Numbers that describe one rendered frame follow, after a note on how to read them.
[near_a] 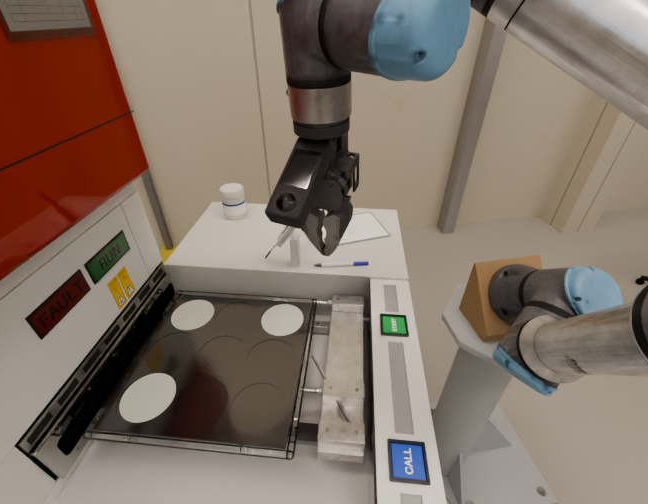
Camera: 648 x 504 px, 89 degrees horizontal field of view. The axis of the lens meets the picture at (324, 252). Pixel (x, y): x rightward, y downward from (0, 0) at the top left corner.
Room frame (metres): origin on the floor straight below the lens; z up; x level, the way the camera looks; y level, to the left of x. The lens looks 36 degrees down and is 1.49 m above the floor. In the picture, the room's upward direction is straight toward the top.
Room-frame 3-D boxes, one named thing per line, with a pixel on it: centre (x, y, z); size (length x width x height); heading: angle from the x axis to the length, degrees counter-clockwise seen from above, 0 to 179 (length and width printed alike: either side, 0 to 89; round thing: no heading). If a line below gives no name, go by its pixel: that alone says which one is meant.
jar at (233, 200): (0.93, 0.28, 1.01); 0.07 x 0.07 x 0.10
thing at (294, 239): (0.68, 0.09, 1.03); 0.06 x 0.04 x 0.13; 85
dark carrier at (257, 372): (0.44, 0.22, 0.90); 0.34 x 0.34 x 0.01; 85
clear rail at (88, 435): (0.26, 0.23, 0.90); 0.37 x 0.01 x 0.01; 85
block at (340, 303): (0.60, -0.06, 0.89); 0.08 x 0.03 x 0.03; 85
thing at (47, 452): (0.45, 0.43, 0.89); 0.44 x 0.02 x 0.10; 175
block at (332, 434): (0.28, -0.03, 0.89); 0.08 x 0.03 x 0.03; 85
